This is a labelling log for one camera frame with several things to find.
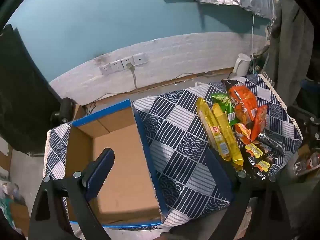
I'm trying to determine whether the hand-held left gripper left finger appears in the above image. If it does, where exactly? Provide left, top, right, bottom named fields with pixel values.
left=28, top=148, right=115, bottom=240

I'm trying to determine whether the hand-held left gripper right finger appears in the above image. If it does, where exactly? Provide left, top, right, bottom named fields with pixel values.
left=205, top=148, right=293, bottom=240

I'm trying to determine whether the cardboard box with blue tape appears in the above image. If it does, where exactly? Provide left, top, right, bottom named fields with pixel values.
left=64, top=99, right=170, bottom=230

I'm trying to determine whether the long yellow snack packet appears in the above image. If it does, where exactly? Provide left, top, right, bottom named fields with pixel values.
left=212, top=103, right=244, bottom=167
left=196, top=97, right=232, bottom=162

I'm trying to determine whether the orange and yellow fries packet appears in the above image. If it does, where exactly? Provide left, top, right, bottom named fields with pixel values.
left=234, top=123, right=253, bottom=144

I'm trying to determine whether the black snack bar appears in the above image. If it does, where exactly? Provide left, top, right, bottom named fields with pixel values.
left=257, top=133, right=286, bottom=155

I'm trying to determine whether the small red-orange snack packet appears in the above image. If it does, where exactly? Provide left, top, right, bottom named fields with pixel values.
left=250, top=104, right=268, bottom=142

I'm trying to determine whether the green chip bag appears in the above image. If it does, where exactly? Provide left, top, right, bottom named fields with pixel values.
left=211, top=92, right=240, bottom=125

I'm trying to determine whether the large orange chip bag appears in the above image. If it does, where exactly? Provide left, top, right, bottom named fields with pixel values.
left=221, top=79, right=259, bottom=125

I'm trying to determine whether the navy patterned tablecloth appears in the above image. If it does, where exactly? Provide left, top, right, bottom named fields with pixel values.
left=44, top=74, right=303, bottom=230

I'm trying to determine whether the black round device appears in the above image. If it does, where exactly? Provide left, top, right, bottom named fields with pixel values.
left=50, top=97, right=75, bottom=128

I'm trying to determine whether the clear plastic bottle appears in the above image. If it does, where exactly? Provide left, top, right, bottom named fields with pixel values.
left=293, top=151, right=320, bottom=175

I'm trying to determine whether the flattened cardboard piece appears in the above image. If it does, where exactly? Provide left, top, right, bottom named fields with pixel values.
left=9, top=202, right=30, bottom=236

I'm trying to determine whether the crumpled plastic bag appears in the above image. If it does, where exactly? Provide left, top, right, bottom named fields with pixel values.
left=0, top=180, right=20, bottom=203

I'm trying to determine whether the white electric kettle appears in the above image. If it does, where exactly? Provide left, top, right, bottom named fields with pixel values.
left=232, top=53, right=251, bottom=78

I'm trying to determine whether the black panel board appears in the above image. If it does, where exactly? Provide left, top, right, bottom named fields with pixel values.
left=0, top=24, right=63, bottom=153

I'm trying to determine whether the grey hanging clothing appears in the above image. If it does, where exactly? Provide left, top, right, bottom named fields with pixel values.
left=262, top=0, right=315, bottom=105

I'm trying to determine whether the white cord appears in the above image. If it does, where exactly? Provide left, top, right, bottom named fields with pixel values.
left=251, top=12, right=256, bottom=74

